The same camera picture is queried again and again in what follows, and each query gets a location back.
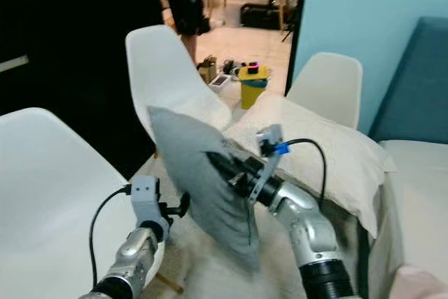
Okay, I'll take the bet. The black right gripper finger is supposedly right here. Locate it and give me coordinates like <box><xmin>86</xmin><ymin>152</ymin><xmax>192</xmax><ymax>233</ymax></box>
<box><xmin>206</xmin><ymin>150</ymin><xmax>237</xmax><ymax>181</ymax></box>

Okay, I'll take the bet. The grey pillow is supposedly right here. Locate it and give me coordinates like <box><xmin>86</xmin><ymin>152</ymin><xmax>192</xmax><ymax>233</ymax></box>
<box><xmin>148</xmin><ymin>106</ymin><xmax>262</xmax><ymax>272</ymax></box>

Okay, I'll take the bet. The cream pillow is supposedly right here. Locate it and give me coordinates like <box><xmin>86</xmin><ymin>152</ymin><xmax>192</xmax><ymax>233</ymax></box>
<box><xmin>224</xmin><ymin>92</ymin><xmax>397</xmax><ymax>239</ymax></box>

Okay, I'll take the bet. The yellow waste bin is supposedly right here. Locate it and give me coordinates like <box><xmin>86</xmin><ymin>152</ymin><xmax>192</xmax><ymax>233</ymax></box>
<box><xmin>239</xmin><ymin>63</ymin><xmax>271</xmax><ymax>110</ymax></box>

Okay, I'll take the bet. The small white box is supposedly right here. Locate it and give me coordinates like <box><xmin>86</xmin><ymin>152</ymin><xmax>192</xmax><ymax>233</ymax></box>
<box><xmin>209</xmin><ymin>74</ymin><xmax>231</xmax><ymax>89</ymax></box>

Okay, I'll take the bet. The black case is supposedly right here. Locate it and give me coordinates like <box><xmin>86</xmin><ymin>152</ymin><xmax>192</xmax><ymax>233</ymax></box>
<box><xmin>239</xmin><ymin>3</ymin><xmax>286</xmax><ymax>31</ymax></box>

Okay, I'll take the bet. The person in dark shorts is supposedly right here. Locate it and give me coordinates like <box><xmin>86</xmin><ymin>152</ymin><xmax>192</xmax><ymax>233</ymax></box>
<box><xmin>164</xmin><ymin>0</ymin><xmax>211</xmax><ymax>63</ymax></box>

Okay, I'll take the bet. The white mattress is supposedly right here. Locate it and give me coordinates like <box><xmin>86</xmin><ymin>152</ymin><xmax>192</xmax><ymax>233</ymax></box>
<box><xmin>366</xmin><ymin>139</ymin><xmax>448</xmax><ymax>298</ymax></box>

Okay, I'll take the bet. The blue upholstered headboard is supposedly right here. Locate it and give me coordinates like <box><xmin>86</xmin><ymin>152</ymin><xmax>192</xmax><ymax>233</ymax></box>
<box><xmin>367</xmin><ymin>16</ymin><xmax>448</xmax><ymax>145</ymax></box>

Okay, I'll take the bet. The black wardrobe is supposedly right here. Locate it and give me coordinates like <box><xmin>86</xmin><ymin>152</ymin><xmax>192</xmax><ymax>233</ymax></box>
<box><xmin>0</xmin><ymin>0</ymin><xmax>169</xmax><ymax>179</ymax></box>

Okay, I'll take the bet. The pink cloth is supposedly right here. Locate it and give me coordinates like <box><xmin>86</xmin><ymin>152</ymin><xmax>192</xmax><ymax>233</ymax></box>
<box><xmin>388</xmin><ymin>265</ymin><xmax>448</xmax><ymax>299</ymax></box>

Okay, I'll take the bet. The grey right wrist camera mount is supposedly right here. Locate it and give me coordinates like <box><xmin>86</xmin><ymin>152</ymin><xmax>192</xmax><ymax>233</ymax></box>
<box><xmin>247</xmin><ymin>123</ymin><xmax>285</xmax><ymax>206</ymax></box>

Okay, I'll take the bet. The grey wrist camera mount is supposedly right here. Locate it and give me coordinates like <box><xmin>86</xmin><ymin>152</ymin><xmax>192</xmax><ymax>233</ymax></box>
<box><xmin>129</xmin><ymin>175</ymin><xmax>169</xmax><ymax>234</ymax></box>
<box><xmin>247</xmin><ymin>123</ymin><xmax>285</xmax><ymax>206</ymax></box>

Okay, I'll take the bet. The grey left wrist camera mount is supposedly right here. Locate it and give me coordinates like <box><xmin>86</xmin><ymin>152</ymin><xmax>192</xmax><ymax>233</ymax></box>
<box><xmin>129</xmin><ymin>175</ymin><xmax>169</xmax><ymax>234</ymax></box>

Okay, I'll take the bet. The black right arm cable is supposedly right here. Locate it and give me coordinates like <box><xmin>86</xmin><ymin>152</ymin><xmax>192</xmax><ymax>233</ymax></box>
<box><xmin>280</xmin><ymin>138</ymin><xmax>329</xmax><ymax>209</ymax></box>

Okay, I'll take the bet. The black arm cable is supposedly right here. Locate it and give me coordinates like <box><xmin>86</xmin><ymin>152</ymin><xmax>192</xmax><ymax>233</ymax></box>
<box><xmin>280</xmin><ymin>138</ymin><xmax>329</xmax><ymax>209</ymax></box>
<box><xmin>88</xmin><ymin>184</ymin><xmax>134</xmax><ymax>287</ymax></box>

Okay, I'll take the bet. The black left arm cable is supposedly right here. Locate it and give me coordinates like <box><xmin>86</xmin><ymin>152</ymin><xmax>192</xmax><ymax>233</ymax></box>
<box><xmin>88</xmin><ymin>184</ymin><xmax>134</xmax><ymax>287</ymax></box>

